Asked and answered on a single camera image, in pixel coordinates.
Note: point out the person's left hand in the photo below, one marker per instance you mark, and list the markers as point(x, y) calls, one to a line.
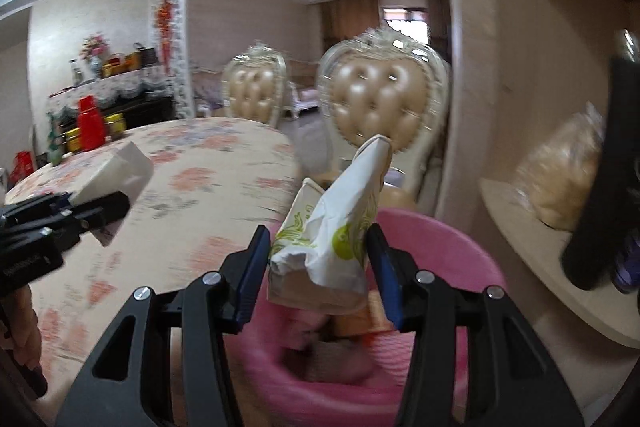
point(27, 329)

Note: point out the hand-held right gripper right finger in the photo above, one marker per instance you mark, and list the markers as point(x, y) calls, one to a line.
point(385, 277)

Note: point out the pink plastic basin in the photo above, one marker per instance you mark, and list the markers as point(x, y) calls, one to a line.
point(440, 237)

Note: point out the red box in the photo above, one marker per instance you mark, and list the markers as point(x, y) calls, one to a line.
point(22, 169)

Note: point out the yellow-lidded jar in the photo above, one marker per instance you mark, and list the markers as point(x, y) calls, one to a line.
point(116, 127)
point(73, 142)

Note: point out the white foam block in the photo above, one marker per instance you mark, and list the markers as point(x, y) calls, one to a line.
point(120, 167)

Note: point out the black upright object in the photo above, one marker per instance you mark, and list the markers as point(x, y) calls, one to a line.
point(610, 157)

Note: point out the cream patterned sofa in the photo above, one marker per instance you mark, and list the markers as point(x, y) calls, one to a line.
point(207, 94)

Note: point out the red yellow basket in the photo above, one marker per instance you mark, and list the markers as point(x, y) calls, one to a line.
point(112, 68)

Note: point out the dark wooden sideboard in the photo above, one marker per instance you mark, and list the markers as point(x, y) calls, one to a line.
point(145, 112)

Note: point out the red hanging knot ornament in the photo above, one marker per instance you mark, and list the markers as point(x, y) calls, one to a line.
point(165, 19)

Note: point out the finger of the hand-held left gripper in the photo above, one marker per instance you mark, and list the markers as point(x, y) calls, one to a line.
point(102, 209)

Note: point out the clear plastic food bag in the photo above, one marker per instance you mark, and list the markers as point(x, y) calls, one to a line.
point(560, 177)

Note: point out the pink flower bouquet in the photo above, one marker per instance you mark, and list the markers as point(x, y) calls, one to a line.
point(95, 49)

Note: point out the black bag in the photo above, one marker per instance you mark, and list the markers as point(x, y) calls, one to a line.
point(148, 58)

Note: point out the white lace cloth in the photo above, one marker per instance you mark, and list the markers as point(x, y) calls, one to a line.
point(125, 87)

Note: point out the curved cream shelf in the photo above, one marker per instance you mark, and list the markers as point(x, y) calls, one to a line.
point(550, 272)

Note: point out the white green paper bag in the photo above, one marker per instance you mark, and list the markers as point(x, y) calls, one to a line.
point(340, 217)

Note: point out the red thermos jug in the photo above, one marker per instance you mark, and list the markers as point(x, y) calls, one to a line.
point(91, 127)

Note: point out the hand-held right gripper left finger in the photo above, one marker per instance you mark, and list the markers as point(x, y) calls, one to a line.
point(250, 272)

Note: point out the white lattice screen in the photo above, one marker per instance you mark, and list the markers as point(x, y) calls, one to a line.
point(180, 57)

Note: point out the gold tufted ornate chair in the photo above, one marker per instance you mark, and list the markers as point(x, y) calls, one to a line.
point(255, 92)
point(385, 102)

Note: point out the window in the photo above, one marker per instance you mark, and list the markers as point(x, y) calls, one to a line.
point(405, 22)

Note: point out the green glass bottle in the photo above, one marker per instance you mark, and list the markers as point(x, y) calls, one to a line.
point(55, 147)

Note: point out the brown curtain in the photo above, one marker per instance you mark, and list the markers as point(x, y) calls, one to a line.
point(350, 22)

